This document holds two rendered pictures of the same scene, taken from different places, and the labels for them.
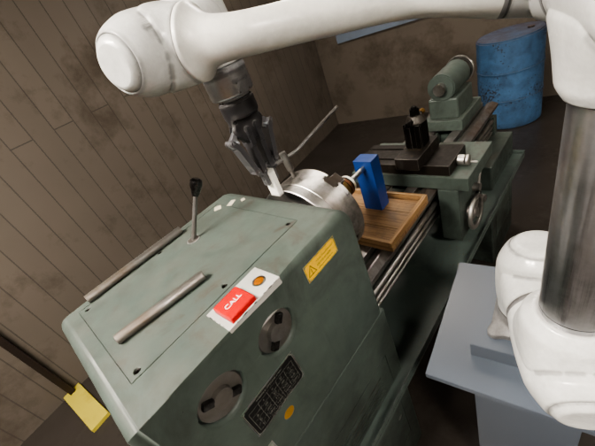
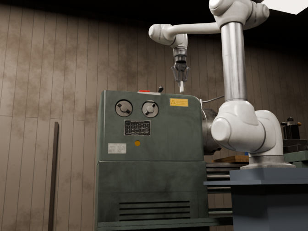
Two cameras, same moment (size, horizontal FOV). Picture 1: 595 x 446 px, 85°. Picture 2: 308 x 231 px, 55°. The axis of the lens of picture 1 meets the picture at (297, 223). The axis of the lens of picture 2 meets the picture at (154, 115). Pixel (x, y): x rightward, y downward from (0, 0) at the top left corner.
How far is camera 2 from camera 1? 1.50 m
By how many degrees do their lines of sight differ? 51
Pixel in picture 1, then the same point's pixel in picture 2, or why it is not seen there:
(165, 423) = (109, 95)
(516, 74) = not seen: outside the picture
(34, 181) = not seen: hidden behind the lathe
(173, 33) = (163, 26)
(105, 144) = not seen: hidden behind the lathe
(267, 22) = (181, 26)
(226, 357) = (132, 97)
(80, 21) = (176, 90)
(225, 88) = (177, 51)
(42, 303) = (76, 192)
